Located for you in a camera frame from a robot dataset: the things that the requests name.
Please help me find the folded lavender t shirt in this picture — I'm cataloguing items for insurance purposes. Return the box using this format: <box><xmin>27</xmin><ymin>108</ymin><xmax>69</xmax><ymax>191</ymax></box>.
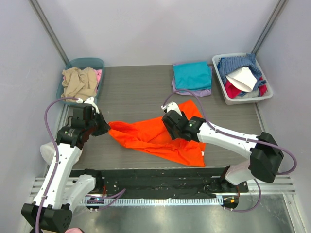
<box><xmin>171</xmin><ymin>64</ymin><xmax>213</xmax><ymax>97</ymax></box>

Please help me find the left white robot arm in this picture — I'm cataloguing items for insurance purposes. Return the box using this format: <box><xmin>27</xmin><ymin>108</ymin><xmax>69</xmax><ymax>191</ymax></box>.
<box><xmin>21</xmin><ymin>98</ymin><xmax>110</xmax><ymax>233</ymax></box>

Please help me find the white garment in basket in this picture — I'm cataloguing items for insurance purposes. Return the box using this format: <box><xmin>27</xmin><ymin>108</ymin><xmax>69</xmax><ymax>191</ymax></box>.
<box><xmin>225</xmin><ymin>67</ymin><xmax>257</xmax><ymax>92</ymax></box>

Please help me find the beige crumpled shirt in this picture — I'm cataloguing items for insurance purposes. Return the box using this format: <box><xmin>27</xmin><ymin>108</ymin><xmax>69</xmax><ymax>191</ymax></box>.
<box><xmin>61</xmin><ymin>67</ymin><xmax>97</xmax><ymax>100</ymax></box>

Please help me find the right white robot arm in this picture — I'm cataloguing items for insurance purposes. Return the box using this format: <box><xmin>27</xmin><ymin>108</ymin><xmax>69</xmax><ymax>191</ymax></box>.
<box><xmin>162</xmin><ymin>110</ymin><xmax>284</xmax><ymax>192</ymax></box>

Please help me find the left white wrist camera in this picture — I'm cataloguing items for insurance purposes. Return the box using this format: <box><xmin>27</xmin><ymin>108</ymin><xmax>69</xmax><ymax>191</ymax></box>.
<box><xmin>76</xmin><ymin>97</ymin><xmax>100</xmax><ymax>114</ymax></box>

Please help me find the red garment in basket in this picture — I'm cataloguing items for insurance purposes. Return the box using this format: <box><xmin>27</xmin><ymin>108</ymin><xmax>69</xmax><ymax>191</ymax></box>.
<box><xmin>225</xmin><ymin>81</ymin><xmax>268</xmax><ymax>99</ymax></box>

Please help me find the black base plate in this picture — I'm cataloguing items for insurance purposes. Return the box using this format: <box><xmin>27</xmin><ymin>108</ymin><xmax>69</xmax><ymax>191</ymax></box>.
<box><xmin>69</xmin><ymin>167</ymin><xmax>249</xmax><ymax>199</ymax></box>

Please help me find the white mesh bag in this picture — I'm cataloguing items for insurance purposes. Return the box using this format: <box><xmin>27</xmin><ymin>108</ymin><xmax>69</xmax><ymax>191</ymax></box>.
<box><xmin>40</xmin><ymin>142</ymin><xmax>83</xmax><ymax>165</ymax></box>

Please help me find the purple cable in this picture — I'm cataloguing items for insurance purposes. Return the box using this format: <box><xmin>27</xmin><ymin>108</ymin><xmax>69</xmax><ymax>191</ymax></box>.
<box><xmin>35</xmin><ymin>97</ymin><xmax>126</xmax><ymax>233</ymax></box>
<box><xmin>164</xmin><ymin>89</ymin><xmax>297</xmax><ymax>212</ymax></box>

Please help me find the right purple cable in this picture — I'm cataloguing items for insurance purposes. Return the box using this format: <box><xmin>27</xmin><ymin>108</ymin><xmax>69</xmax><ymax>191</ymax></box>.
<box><xmin>164</xmin><ymin>89</ymin><xmax>297</xmax><ymax>212</ymax></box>

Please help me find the blue checkered garment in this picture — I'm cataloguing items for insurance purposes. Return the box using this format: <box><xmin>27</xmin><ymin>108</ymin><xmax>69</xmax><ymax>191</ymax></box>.
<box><xmin>218</xmin><ymin>53</ymin><xmax>267</xmax><ymax>91</ymax></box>

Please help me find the white plastic basket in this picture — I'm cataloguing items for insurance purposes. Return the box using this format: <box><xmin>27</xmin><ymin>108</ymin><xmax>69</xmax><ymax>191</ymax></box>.
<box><xmin>212</xmin><ymin>53</ymin><xmax>273</xmax><ymax>105</ymax></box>

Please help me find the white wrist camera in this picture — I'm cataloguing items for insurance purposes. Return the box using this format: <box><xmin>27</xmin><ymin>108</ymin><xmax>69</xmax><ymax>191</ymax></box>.
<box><xmin>76</xmin><ymin>97</ymin><xmax>100</xmax><ymax>114</ymax></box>
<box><xmin>161</xmin><ymin>102</ymin><xmax>182</xmax><ymax>116</ymax></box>

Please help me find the pink garment in basket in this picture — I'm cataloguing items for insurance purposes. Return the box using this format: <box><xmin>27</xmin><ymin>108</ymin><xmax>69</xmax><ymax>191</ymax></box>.
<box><xmin>95</xmin><ymin>69</ymin><xmax>102</xmax><ymax>93</ymax></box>

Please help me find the pink cloth at bottom edge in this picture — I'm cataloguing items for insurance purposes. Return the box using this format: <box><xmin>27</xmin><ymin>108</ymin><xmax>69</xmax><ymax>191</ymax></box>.
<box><xmin>65</xmin><ymin>228</ymin><xmax>84</xmax><ymax>233</ymax></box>

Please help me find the orange t shirt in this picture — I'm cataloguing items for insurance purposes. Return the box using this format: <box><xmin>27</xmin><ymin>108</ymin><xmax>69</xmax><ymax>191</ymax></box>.
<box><xmin>108</xmin><ymin>100</ymin><xmax>207</xmax><ymax>167</ymax></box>

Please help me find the white slotted cable duct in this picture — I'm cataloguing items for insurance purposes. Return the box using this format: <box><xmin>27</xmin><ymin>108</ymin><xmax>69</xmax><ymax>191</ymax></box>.
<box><xmin>79</xmin><ymin>196</ymin><xmax>223</xmax><ymax>207</ymax></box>

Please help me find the folded teal t shirt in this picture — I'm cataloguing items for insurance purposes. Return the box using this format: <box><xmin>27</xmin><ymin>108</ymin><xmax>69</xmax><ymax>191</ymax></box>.
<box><xmin>173</xmin><ymin>61</ymin><xmax>212</xmax><ymax>93</ymax></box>

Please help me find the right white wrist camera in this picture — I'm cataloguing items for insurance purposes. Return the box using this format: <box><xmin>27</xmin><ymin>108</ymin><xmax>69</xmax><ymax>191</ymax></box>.
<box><xmin>161</xmin><ymin>102</ymin><xmax>182</xmax><ymax>116</ymax></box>

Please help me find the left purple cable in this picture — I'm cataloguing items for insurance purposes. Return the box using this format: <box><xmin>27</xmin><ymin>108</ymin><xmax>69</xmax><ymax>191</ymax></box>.
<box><xmin>35</xmin><ymin>97</ymin><xmax>126</xmax><ymax>233</ymax></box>

